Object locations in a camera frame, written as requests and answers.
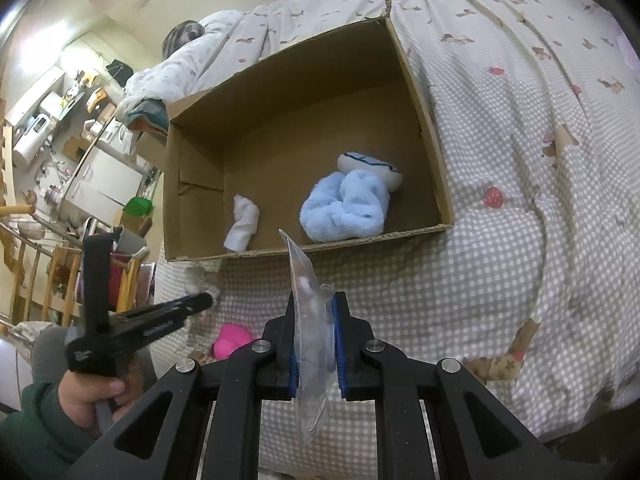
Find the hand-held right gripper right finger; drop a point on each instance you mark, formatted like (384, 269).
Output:
(341, 360)

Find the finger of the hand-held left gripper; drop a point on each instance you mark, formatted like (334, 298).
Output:
(192, 303)

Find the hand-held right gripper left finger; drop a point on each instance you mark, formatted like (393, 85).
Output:
(294, 366)

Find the clear plastic bag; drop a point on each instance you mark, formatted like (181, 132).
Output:
(309, 330)

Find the white sock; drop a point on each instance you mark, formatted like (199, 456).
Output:
(241, 225)

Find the light blue plush toy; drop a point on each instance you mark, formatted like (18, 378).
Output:
(350, 195)

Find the cardboard box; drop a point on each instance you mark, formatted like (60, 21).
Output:
(305, 160)

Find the person's left forearm green sleeve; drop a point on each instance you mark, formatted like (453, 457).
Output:
(35, 435)

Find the person's left hand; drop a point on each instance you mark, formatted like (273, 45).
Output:
(90, 392)

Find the pink plastic toy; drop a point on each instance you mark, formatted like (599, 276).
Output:
(231, 341)

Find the wooden chair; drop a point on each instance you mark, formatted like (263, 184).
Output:
(55, 280)

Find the green plastic container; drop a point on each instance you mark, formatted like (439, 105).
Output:
(137, 208)

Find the white cabinet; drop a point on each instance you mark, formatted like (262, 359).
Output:
(105, 180)

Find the checkered printed bedspread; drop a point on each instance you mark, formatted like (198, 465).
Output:
(450, 210)

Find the grey striped pillow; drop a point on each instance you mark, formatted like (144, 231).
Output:
(182, 35)

